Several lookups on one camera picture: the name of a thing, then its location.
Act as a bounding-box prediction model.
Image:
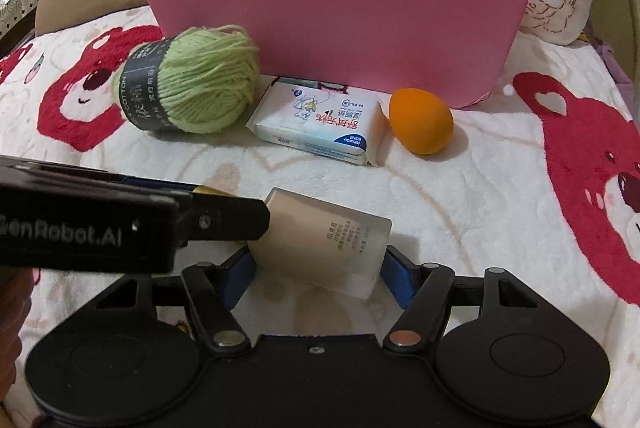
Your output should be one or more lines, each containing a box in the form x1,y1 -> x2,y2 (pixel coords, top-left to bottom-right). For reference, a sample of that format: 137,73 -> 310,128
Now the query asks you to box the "white tissue pack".
245,80 -> 388,168

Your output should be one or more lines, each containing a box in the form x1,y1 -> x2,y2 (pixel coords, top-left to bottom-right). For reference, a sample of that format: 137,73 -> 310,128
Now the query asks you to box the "red bear printed blanket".
0,3 -> 640,409

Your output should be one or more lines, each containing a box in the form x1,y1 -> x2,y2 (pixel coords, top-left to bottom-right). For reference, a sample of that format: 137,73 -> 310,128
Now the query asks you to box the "pink cardboard box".
138,0 -> 530,109

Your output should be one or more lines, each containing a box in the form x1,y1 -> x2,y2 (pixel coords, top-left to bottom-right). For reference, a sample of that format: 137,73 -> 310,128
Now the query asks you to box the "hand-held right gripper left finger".
90,248 -> 257,355

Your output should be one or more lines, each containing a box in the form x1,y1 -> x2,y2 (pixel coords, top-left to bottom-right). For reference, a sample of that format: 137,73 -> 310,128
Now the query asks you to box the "gold-capped foundation bottle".
195,185 -> 392,299

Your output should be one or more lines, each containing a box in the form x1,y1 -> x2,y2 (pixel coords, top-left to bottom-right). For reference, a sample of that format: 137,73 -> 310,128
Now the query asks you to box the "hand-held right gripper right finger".
382,244 -> 543,351

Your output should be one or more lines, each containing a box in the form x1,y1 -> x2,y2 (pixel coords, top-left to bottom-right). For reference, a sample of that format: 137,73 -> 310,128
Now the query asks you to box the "green yarn ball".
111,24 -> 261,135

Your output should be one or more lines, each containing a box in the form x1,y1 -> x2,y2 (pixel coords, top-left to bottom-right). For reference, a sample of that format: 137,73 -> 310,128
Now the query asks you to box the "purple bed sheet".
597,35 -> 636,85

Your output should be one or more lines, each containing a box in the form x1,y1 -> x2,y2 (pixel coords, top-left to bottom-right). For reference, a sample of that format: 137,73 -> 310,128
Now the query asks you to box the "orange makeup sponge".
389,89 -> 455,155

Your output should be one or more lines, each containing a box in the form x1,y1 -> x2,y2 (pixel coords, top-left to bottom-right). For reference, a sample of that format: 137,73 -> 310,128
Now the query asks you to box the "person's left hand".
0,267 -> 37,369

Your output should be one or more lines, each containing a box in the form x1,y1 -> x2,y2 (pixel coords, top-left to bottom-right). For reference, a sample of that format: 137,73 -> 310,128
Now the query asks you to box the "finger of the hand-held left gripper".
175,193 -> 272,250
107,170 -> 201,196

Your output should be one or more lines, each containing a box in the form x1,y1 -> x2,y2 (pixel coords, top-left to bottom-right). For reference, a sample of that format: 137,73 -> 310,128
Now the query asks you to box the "white patterned basket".
0,0 -> 47,41

